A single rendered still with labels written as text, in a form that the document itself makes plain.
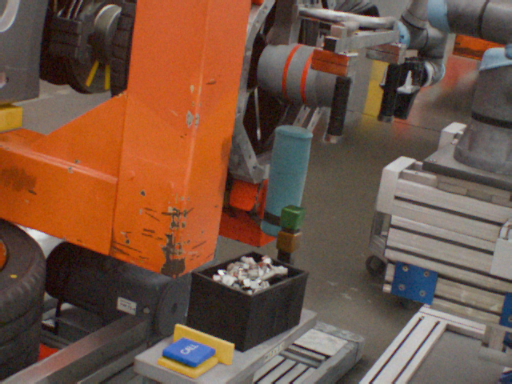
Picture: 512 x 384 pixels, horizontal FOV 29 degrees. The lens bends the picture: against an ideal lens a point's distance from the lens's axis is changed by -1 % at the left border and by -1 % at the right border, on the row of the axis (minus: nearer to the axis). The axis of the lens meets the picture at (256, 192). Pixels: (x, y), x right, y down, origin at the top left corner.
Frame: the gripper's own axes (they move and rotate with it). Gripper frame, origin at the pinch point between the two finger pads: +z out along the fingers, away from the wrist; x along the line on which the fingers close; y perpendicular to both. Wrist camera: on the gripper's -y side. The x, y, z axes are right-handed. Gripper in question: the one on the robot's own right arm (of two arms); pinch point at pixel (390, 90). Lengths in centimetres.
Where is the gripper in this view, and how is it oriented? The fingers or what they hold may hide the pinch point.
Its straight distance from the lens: 251.8
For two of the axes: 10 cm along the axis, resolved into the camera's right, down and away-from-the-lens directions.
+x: 8.8, 2.5, -4.1
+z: -4.6, 1.9, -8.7
